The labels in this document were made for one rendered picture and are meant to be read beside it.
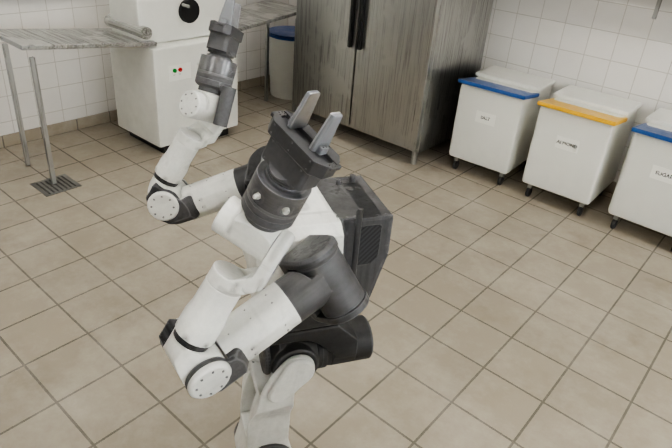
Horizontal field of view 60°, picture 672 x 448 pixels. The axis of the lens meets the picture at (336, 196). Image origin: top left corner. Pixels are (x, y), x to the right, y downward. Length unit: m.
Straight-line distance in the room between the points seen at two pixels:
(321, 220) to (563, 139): 3.33
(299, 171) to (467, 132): 3.93
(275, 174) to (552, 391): 2.35
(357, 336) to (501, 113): 3.24
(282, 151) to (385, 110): 3.97
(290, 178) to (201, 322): 0.29
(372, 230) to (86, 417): 1.78
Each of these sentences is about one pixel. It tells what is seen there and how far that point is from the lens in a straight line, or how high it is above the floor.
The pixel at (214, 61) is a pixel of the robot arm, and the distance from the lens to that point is 1.41.
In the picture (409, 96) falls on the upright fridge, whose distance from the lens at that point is 4.60.
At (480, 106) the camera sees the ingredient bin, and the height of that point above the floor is 0.60.
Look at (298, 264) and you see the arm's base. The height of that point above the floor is 1.38.
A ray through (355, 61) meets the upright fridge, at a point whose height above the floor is 0.74.
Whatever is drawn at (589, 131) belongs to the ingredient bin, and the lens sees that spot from 4.31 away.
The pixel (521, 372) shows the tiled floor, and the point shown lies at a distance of 3.04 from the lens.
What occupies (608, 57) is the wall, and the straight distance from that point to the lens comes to 4.88.
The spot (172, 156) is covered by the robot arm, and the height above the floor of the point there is 1.38.
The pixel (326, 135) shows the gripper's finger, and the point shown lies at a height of 1.69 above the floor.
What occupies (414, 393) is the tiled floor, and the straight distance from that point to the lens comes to 2.78.
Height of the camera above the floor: 1.98
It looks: 28 degrees down
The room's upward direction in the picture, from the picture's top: 5 degrees clockwise
